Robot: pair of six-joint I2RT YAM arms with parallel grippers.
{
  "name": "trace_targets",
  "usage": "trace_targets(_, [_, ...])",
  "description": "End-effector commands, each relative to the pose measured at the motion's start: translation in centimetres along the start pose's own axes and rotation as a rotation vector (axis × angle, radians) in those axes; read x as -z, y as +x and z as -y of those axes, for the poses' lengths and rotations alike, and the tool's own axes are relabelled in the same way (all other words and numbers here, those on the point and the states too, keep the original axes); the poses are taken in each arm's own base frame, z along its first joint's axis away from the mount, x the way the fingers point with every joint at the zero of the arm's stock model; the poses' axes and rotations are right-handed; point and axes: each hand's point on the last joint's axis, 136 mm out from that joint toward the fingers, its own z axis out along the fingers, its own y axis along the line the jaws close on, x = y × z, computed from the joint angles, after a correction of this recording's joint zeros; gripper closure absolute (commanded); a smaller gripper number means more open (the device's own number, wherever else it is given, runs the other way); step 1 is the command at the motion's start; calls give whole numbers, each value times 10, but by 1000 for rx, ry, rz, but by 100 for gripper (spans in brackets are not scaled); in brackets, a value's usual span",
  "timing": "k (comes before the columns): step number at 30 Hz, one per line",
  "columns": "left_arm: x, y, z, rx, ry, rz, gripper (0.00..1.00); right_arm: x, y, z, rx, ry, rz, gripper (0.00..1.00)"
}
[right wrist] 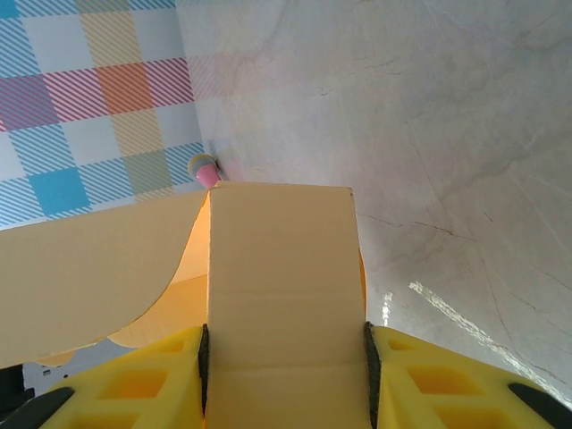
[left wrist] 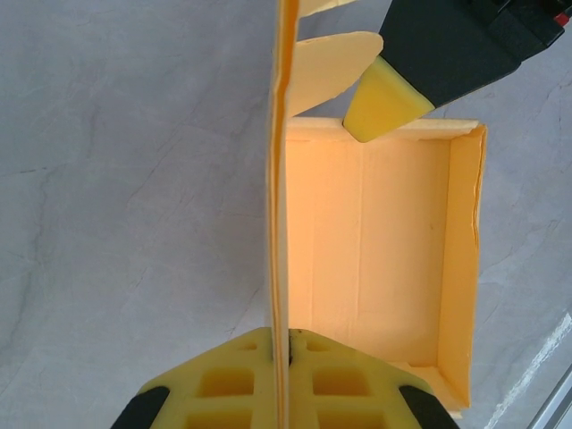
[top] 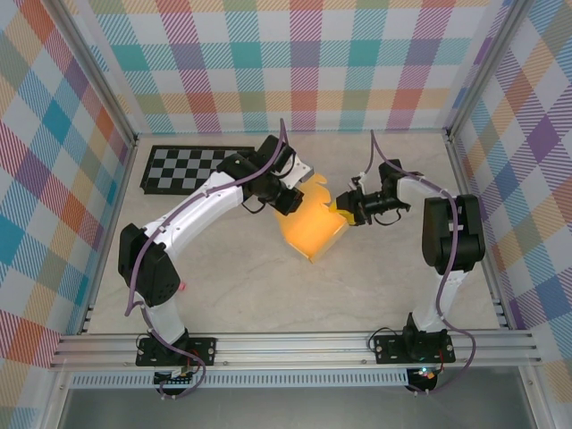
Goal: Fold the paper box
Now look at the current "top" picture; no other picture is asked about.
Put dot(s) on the yellow paper box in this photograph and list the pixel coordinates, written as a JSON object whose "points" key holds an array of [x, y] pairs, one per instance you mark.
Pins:
{"points": [[313, 228]]}

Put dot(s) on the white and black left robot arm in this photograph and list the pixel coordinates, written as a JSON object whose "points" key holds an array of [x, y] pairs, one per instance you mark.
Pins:
{"points": [[201, 210]]}

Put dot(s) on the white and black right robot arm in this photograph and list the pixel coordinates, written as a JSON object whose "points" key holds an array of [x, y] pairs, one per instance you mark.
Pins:
{"points": [[451, 232]]}

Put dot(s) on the black and white checkerboard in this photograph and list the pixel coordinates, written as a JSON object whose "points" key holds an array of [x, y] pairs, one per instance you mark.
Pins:
{"points": [[179, 170]]}

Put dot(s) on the aluminium table side rail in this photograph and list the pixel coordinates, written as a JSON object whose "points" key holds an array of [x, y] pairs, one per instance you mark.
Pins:
{"points": [[469, 201], [121, 192]]}

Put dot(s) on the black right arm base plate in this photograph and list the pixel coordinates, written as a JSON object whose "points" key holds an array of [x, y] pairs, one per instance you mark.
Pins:
{"points": [[389, 348]]}

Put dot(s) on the aluminium mounting rail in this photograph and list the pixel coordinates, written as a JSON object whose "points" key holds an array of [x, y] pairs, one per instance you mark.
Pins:
{"points": [[290, 350]]}

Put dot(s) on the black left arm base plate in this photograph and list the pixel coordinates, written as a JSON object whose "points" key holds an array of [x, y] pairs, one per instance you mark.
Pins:
{"points": [[205, 348]]}

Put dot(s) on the aluminium frame post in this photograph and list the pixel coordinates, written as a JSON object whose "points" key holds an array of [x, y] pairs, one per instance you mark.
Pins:
{"points": [[94, 73], [487, 71]]}

